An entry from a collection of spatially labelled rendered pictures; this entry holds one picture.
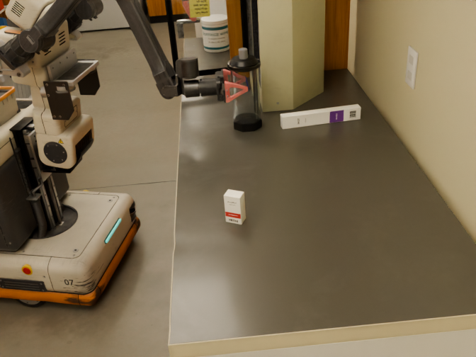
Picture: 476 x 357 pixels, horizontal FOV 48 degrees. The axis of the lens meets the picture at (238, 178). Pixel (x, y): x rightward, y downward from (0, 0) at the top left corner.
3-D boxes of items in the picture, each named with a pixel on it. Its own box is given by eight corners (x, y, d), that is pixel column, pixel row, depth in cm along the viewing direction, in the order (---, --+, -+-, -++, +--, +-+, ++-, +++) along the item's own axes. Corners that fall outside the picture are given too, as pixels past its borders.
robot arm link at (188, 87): (183, 95, 180) (182, 100, 174) (180, 75, 177) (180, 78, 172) (203, 93, 180) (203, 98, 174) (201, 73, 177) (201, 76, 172)
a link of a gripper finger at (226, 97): (246, 73, 175) (217, 76, 174) (247, 81, 169) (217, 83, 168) (247, 93, 178) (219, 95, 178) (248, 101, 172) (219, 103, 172)
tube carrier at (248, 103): (261, 115, 188) (258, 55, 177) (264, 127, 179) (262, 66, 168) (230, 117, 188) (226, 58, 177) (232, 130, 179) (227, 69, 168)
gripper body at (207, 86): (220, 71, 179) (198, 73, 179) (222, 81, 170) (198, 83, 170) (222, 89, 182) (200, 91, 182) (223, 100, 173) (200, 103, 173)
